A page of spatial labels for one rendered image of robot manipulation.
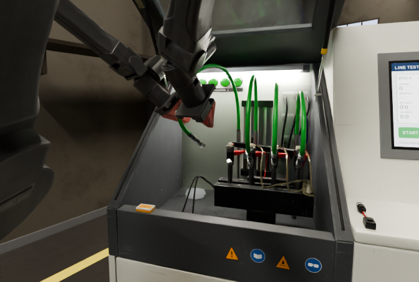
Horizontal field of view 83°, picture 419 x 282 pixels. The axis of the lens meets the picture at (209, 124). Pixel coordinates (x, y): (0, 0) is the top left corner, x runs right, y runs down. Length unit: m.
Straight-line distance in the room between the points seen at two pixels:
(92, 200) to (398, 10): 7.80
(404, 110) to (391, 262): 0.46
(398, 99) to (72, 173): 2.67
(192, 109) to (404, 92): 0.71
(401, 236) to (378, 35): 0.63
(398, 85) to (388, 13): 7.16
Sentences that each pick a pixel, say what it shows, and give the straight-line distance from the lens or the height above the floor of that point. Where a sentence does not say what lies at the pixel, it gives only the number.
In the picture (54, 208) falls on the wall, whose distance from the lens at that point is 2.88.
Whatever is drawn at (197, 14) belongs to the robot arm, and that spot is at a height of 1.40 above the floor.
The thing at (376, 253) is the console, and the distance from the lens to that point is 0.74.
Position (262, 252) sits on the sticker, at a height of 0.89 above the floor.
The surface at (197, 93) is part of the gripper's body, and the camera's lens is 0.51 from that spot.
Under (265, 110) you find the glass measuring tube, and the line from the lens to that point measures 1.14.
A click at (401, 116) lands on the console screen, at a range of 0.97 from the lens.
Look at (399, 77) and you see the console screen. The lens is 1.00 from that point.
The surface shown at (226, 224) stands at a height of 0.95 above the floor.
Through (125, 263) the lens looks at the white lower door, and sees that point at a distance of 0.91.
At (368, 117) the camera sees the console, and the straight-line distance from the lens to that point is 0.94.
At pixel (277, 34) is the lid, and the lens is 1.04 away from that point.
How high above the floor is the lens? 1.29
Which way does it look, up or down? 6 degrees down
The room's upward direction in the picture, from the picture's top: straight up
